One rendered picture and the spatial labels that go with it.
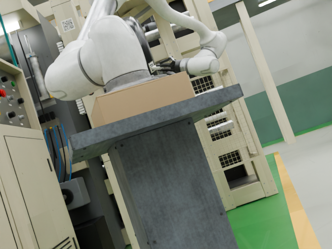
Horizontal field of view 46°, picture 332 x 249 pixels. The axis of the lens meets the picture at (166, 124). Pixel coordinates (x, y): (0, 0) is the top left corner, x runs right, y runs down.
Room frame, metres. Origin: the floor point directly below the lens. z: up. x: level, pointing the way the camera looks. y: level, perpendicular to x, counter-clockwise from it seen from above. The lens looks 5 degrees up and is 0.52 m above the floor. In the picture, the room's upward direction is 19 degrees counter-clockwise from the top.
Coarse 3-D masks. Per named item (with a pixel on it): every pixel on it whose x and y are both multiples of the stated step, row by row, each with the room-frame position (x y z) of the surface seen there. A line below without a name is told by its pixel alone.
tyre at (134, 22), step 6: (126, 18) 2.26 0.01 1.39; (132, 18) 2.27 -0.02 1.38; (132, 24) 2.21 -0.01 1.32; (138, 24) 2.24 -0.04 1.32; (138, 30) 2.20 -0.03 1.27; (138, 36) 2.17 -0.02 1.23; (144, 36) 2.21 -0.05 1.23; (144, 42) 2.19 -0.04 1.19; (144, 48) 2.18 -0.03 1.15; (144, 54) 2.17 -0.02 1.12; (150, 54) 2.20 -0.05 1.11; (150, 60) 2.20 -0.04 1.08; (150, 72) 2.21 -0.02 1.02; (156, 72) 2.25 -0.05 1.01
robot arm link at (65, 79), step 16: (96, 0) 1.61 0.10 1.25; (112, 0) 1.64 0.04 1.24; (96, 16) 1.52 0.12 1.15; (80, 32) 1.48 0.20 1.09; (64, 48) 1.38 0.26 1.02; (80, 48) 1.28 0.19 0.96; (64, 64) 1.29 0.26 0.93; (80, 64) 1.25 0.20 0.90; (48, 80) 1.33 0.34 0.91; (64, 80) 1.29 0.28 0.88; (80, 80) 1.28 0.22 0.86; (64, 96) 1.35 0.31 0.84; (80, 96) 1.36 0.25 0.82
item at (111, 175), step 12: (60, 0) 2.36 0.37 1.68; (72, 0) 2.43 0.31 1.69; (60, 12) 2.36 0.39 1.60; (72, 12) 2.36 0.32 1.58; (60, 24) 2.36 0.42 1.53; (72, 36) 2.36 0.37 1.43; (108, 156) 2.36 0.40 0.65; (108, 168) 2.36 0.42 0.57; (120, 192) 2.36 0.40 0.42; (120, 204) 2.36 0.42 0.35; (132, 228) 2.36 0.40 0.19; (132, 240) 2.36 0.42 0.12
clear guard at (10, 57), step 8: (0, 16) 2.16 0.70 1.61; (0, 24) 2.13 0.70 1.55; (0, 32) 2.09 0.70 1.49; (0, 40) 2.05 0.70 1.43; (8, 40) 2.16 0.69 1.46; (0, 48) 2.01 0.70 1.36; (8, 48) 2.13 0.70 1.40; (0, 56) 1.98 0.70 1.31; (8, 56) 2.09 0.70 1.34; (16, 64) 2.16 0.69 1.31
